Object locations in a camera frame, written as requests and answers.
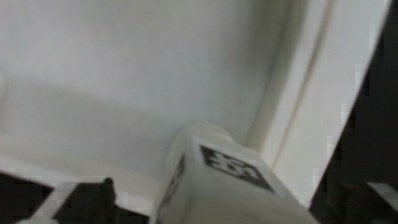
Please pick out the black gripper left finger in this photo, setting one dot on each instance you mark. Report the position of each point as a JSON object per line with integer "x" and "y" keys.
{"x": 88, "y": 207}

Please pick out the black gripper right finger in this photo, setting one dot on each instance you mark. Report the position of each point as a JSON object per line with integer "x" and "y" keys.
{"x": 356, "y": 203}

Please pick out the white table leg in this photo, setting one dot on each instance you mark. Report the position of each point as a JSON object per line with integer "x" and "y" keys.
{"x": 221, "y": 189}

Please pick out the white square table top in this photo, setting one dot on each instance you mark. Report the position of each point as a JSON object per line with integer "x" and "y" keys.
{"x": 121, "y": 68}

